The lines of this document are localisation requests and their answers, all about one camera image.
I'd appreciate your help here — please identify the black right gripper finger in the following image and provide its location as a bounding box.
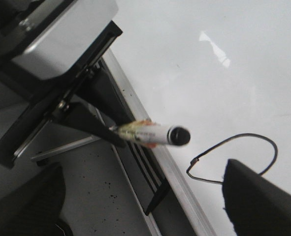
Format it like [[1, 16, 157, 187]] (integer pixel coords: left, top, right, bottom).
[[222, 159, 291, 236]]

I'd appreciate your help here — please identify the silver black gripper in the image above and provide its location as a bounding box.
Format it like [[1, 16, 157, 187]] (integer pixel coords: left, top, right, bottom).
[[0, 0, 126, 168]]

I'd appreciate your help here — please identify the white black whiteboard marker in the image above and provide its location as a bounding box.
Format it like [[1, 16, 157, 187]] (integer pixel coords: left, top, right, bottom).
[[109, 119, 191, 148]]

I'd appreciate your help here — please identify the grey whiteboard stand frame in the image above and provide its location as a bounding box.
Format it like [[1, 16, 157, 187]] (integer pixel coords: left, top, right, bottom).
[[32, 59, 171, 215]]

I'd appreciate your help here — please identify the white whiteboard with frame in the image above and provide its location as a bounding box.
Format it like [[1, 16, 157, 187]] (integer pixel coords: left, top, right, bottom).
[[101, 0, 291, 236]]

